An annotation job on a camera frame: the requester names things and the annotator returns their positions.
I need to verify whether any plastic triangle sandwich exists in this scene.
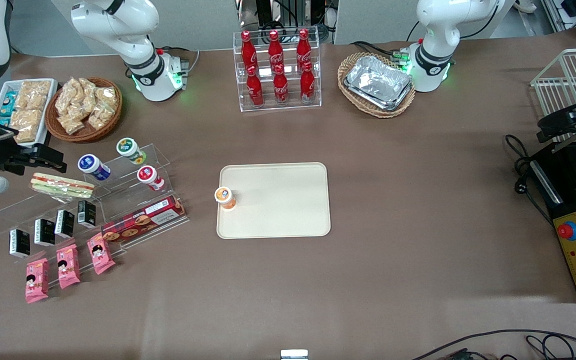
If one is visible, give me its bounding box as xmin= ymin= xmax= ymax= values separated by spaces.
xmin=29 ymin=172 xmax=95 ymax=201

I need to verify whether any aluminium foil tray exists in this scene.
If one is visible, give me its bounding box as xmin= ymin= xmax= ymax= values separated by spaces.
xmin=344 ymin=82 xmax=414 ymax=112
xmin=345 ymin=55 xmax=413 ymax=106

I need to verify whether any beige plastic serving tray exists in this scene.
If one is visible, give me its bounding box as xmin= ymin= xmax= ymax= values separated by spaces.
xmin=217 ymin=162 xmax=331 ymax=239

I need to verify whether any tan cracker pack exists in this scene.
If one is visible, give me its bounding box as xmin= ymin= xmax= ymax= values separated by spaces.
xmin=10 ymin=109 xmax=44 ymax=132
xmin=18 ymin=80 xmax=52 ymax=111
xmin=15 ymin=127 xmax=42 ymax=144

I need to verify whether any clear bag of tan snacks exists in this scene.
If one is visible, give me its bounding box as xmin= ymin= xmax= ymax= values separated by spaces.
xmin=55 ymin=80 xmax=82 ymax=119
xmin=88 ymin=102 xmax=114 ymax=131
xmin=95 ymin=87 xmax=119 ymax=114
xmin=70 ymin=77 xmax=97 ymax=116
xmin=58 ymin=115 xmax=87 ymax=135

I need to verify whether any white rectangular dish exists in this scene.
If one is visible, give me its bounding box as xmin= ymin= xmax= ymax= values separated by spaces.
xmin=0 ymin=79 xmax=58 ymax=148

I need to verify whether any dark brown wicker basket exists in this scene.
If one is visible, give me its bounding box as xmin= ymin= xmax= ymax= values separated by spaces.
xmin=45 ymin=76 xmax=123 ymax=143

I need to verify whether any blue lid yogurt cup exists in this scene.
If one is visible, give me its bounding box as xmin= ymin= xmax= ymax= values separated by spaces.
xmin=78 ymin=154 xmax=112 ymax=181

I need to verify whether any clear acrylic tiered shelf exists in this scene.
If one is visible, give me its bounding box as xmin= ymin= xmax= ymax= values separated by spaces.
xmin=0 ymin=143 xmax=190 ymax=288

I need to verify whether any small black drink carton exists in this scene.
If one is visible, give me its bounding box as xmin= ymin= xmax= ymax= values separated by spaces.
xmin=55 ymin=209 xmax=75 ymax=239
xmin=77 ymin=200 xmax=97 ymax=229
xmin=9 ymin=229 xmax=31 ymax=258
xmin=34 ymin=218 xmax=57 ymax=247

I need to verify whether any green lid yogurt cup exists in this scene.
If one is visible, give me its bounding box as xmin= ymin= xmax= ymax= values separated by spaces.
xmin=116 ymin=137 xmax=147 ymax=166

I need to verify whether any red emergency stop button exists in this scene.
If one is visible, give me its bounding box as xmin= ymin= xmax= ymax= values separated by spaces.
xmin=557 ymin=220 xmax=576 ymax=242

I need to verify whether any red lid yogurt cup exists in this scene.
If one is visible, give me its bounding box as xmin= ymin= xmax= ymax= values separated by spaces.
xmin=137 ymin=165 xmax=166 ymax=192

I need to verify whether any pink snack packet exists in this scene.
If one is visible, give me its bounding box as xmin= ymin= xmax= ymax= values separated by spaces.
xmin=87 ymin=233 xmax=116 ymax=276
xmin=25 ymin=258 xmax=50 ymax=304
xmin=57 ymin=245 xmax=82 ymax=290

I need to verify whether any red cookie box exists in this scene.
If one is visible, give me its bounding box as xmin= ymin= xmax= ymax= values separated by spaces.
xmin=102 ymin=195 xmax=187 ymax=244

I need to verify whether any brown table cover sheet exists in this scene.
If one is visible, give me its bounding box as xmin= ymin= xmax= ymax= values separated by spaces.
xmin=0 ymin=27 xmax=576 ymax=360

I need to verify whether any orange yogurt cup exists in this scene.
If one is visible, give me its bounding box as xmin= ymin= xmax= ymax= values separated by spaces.
xmin=214 ymin=186 xmax=237 ymax=210

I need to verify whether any light tan wicker basket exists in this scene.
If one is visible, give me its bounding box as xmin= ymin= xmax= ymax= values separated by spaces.
xmin=337 ymin=52 xmax=417 ymax=119

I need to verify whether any red cola bottle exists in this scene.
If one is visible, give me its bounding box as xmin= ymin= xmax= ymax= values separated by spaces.
xmin=300 ymin=61 xmax=317 ymax=105
xmin=240 ymin=30 xmax=259 ymax=76
xmin=273 ymin=64 xmax=290 ymax=106
xmin=296 ymin=28 xmax=313 ymax=73
xmin=246 ymin=65 xmax=265 ymax=108
xmin=268 ymin=30 xmax=285 ymax=75

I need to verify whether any clear acrylic bottle rack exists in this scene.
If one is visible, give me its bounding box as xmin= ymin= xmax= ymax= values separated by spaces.
xmin=233 ymin=27 xmax=322 ymax=113

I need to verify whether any black equipment stand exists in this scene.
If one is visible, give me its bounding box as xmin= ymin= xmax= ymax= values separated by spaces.
xmin=238 ymin=0 xmax=339 ymax=43

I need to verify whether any silver machine handle bar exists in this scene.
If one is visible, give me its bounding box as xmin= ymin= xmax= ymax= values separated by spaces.
xmin=530 ymin=160 xmax=564 ymax=206

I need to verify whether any black power cable with plug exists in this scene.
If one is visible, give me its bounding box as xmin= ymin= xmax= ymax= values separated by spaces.
xmin=504 ymin=134 xmax=554 ymax=226

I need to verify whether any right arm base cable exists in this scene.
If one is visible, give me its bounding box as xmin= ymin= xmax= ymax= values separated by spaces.
xmin=160 ymin=46 xmax=202 ymax=76

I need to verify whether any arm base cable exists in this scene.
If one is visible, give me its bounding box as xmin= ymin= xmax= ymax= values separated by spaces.
xmin=160 ymin=46 xmax=202 ymax=76
xmin=350 ymin=40 xmax=410 ymax=64

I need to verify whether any left arm base cable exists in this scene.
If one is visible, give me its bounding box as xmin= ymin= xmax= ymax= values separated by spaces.
xmin=350 ymin=40 xmax=410 ymax=64

